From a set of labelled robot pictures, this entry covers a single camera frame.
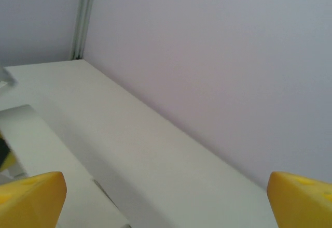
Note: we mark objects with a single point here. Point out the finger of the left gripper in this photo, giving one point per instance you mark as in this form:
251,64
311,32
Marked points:
4,153

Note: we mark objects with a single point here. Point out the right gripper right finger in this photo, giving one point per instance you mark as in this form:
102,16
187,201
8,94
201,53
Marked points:
301,204

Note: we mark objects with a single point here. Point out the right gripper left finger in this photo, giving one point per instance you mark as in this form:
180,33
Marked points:
28,202

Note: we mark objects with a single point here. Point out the white paper box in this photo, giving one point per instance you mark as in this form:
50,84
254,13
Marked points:
39,140

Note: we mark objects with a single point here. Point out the right aluminium frame post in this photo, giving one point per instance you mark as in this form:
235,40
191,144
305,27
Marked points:
83,18

